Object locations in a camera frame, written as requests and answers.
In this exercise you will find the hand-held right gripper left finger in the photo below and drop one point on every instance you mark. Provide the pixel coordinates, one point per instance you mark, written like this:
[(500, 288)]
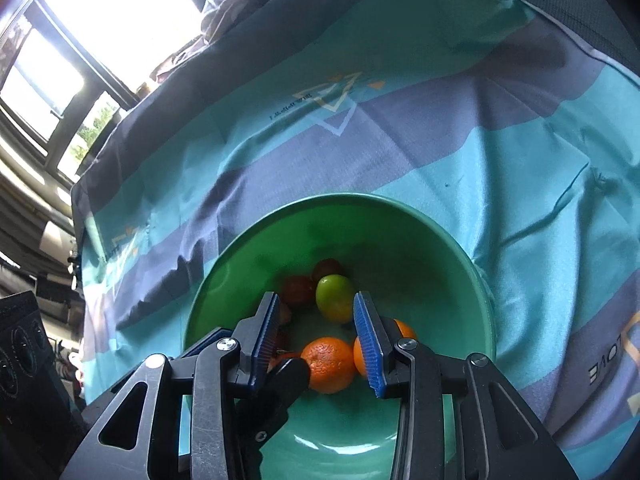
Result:
[(267, 340)]

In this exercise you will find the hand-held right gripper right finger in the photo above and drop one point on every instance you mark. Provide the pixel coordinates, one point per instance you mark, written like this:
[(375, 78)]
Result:
[(367, 345)]

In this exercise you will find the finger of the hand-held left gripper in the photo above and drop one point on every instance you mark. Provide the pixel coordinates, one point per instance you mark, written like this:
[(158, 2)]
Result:
[(207, 342), (285, 385)]

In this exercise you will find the green oval fruit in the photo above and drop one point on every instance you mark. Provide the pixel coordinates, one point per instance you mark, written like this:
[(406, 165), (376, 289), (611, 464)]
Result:
[(336, 297)]

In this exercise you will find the large red tomato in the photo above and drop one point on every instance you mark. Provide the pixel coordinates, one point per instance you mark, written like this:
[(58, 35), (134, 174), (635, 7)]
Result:
[(298, 291)]

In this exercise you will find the green plastic bowl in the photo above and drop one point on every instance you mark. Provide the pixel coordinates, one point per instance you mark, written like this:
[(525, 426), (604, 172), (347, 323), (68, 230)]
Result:
[(400, 270)]

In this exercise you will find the orange mandarin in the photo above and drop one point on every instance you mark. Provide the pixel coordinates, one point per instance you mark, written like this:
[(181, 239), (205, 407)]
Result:
[(327, 365), (406, 330)]

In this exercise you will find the black box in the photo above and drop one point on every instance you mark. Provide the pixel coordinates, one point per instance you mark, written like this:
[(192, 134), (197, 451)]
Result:
[(25, 350)]

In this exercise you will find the teal and grey striped blanket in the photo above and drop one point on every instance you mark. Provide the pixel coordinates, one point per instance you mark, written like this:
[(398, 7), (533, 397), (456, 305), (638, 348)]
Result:
[(400, 135)]

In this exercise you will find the pile of beige clothes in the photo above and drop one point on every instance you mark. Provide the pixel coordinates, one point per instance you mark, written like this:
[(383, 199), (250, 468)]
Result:
[(240, 0)]

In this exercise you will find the dark grey cloth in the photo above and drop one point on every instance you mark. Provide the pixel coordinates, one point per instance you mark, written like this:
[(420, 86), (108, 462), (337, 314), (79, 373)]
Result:
[(550, 0)]

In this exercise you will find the window with dark frame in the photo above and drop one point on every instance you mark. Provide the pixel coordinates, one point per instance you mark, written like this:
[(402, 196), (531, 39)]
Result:
[(100, 10)]

